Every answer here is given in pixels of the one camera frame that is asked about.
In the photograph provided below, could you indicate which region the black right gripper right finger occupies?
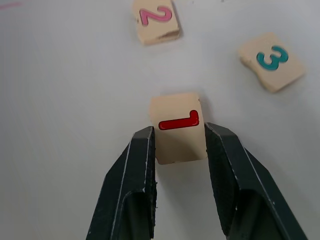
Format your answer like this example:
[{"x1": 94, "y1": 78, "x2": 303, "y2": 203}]
[{"x1": 204, "y1": 121, "x2": 310, "y2": 240}]

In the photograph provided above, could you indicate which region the wooden tile teal number 3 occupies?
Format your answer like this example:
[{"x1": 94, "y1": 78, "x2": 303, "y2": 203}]
[{"x1": 237, "y1": 31, "x2": 307, "y2": 94}]

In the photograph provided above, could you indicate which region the wooden tile pink number 2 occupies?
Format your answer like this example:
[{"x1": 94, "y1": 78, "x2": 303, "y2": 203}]
[{"x1": 131, "y1": 0, "x2": 183, "y2": 47}]

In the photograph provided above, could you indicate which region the wooden tile red number 1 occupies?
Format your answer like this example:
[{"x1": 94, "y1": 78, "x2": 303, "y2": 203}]
[{"x1": 149, "y1": 92, "x2": 208, "y2": 166}]

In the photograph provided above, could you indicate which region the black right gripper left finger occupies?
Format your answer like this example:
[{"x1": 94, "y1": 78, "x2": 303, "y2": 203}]
[{"x1": 86, "y1": 125, "x2": 158, "y2": 240}]

